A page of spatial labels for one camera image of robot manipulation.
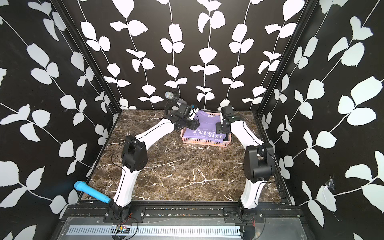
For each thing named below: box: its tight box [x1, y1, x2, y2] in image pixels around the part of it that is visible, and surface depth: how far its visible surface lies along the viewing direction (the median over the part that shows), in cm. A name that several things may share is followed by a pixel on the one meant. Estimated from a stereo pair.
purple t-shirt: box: [183, 110, 226, 143], surface depth 98 cm
